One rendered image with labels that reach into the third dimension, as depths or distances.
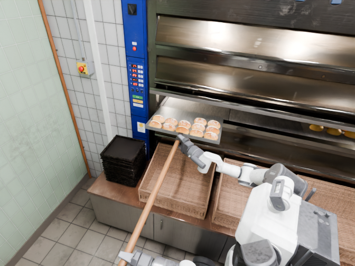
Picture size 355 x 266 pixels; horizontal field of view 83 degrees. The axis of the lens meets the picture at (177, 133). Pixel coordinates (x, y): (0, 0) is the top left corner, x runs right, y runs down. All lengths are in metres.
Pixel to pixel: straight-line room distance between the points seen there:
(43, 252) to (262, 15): 2.55
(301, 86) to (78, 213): 2.36
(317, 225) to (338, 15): 1.06
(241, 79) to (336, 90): 0.58
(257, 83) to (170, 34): 0.67
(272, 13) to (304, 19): 0.17
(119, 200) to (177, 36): 1.33
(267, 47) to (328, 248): 1.06
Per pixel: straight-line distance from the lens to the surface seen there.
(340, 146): 1.88
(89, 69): 1.84
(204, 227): 1.70
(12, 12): 1.86
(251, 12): 1.41
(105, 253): 2.28
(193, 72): 1.52
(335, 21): 1.49
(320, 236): 0.90
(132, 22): 1.56
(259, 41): 1.44
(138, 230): 0.95
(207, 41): 1.44
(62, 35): 1.97
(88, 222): 2.47
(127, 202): 1.80
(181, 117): 1.64
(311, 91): 1.59
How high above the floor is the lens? 2.05
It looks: 36 degrees down
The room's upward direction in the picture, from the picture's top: 5 degrees clockwise
